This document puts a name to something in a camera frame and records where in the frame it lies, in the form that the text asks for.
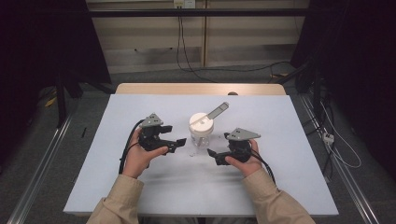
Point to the white power strip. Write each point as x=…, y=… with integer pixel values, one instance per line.
x=328, y=138

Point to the black horizontal metal bar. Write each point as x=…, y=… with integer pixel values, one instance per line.
x=193, y=12

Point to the white wall socket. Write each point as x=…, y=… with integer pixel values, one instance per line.
x=184, y=3

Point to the small dark crumbs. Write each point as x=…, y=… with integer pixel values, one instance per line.
x=192, y=154

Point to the white table cover board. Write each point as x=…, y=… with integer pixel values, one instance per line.
x=193, y=186

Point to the clear cup with white lid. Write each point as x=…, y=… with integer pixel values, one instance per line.
x=200, y=124

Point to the yellow floor marker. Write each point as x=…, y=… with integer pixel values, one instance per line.
x=51, y=102

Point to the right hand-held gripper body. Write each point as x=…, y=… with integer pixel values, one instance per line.
x=241, y=146

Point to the black curtain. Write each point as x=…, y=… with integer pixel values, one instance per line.
x=351, y=46
x=40, y=40

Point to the person's left hand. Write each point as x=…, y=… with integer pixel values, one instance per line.
x=137, y=158

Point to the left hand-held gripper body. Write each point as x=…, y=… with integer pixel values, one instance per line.
x=151, y=137

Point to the wooden table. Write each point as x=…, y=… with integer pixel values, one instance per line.
x=174, y=88

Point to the person's right hand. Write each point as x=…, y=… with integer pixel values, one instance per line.
x=249, y=166

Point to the black metal stand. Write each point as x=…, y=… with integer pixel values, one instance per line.
x=61, y=102

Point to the metal floor rail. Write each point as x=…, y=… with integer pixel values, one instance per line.
x=40, y=165
x=348, y=180

